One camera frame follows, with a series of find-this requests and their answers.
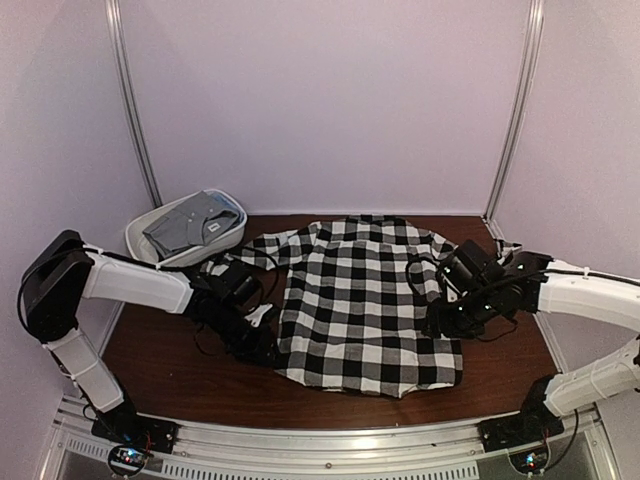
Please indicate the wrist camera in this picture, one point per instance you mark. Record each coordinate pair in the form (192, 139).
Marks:
(261, 316)
(448, 292)

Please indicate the black white plaid shirt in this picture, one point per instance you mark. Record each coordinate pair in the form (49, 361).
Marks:
(354, 304)

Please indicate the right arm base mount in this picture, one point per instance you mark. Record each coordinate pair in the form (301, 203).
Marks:
(516, 430)

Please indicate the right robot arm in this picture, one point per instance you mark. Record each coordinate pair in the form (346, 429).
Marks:
(476, 287)

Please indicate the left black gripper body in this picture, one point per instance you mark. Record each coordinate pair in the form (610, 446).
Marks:
(240, 341)

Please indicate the right aluminium post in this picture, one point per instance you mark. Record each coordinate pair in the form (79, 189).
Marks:
(530, 55)

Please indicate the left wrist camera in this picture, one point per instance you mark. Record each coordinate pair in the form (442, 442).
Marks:
(261, 316)

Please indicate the aluminium front rail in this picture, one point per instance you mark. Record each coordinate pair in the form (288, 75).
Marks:
(450, 450)

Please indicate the left aluminium post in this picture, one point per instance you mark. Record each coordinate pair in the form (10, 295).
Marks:
(131, 110)

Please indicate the white plastic bin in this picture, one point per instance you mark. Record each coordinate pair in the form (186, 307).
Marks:
(140, 249)

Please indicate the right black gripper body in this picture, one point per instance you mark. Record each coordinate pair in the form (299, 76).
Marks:
(467, 321)

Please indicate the grey folded shirt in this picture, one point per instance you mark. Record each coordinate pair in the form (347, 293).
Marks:
(198, 221)

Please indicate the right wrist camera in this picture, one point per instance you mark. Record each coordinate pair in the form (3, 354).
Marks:
(448, 292)

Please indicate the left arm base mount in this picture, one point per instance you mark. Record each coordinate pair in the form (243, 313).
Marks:
(141, 432)

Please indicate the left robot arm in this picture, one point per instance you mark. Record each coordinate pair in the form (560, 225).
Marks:
(70, 271)

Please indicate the aluminium post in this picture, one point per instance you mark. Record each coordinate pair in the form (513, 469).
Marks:
(131, 110)
(530, 55)

